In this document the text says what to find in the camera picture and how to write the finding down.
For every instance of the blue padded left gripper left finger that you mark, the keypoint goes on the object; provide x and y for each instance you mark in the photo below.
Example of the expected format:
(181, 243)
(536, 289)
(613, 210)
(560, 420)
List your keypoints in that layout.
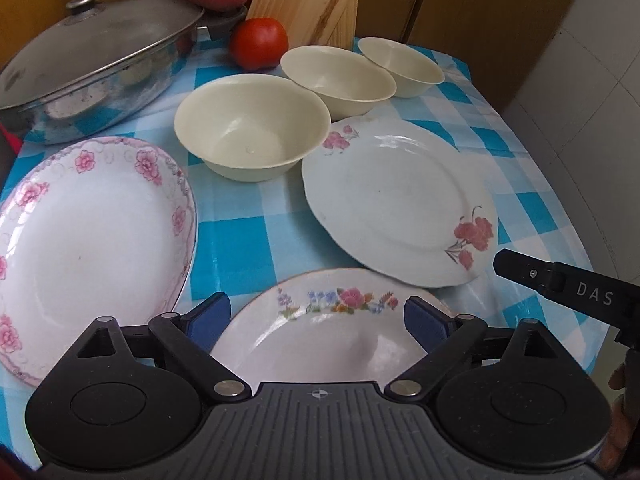
(185, 342)

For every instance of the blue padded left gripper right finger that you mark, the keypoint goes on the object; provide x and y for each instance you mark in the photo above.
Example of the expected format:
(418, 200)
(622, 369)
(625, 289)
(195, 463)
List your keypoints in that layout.
(447, 341)

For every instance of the white plate colourful flower band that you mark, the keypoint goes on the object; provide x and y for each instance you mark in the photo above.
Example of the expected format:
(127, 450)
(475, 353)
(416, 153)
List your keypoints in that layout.
(335, 325)

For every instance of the pink rose rimmed plate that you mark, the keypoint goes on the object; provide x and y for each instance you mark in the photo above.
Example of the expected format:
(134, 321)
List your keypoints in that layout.
(104, 227)

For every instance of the white plate red flowers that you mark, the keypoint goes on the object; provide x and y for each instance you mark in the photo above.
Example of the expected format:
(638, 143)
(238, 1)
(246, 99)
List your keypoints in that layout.
(402, 201)

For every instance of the large cream bowl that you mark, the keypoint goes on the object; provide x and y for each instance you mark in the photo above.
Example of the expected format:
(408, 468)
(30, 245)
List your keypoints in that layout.
(251, 127)

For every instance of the small cream bowl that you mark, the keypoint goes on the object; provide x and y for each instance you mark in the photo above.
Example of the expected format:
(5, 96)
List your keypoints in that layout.
(413, 71)

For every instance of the medium cream bowl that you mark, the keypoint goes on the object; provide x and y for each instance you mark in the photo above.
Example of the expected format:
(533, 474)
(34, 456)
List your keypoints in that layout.
(347, 82)

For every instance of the person's right hand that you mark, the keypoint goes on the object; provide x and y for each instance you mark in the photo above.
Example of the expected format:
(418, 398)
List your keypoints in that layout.
(618, 437)

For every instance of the blue white checkered tablecloth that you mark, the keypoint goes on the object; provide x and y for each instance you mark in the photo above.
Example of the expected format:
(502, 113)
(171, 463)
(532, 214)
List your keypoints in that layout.
(252, 236)

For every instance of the red object at left edge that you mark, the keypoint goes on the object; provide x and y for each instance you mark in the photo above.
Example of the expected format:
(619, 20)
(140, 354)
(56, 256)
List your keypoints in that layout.
(10, 145)

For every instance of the red tomato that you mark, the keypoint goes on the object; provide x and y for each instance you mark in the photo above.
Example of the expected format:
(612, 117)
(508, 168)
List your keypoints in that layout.
(258, 43)

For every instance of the glass pan lid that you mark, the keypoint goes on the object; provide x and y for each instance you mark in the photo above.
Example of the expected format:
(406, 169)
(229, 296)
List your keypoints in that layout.
(90, 42)

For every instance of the steel pan with handles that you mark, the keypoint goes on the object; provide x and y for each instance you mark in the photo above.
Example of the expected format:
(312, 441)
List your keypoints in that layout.
(103, 100)

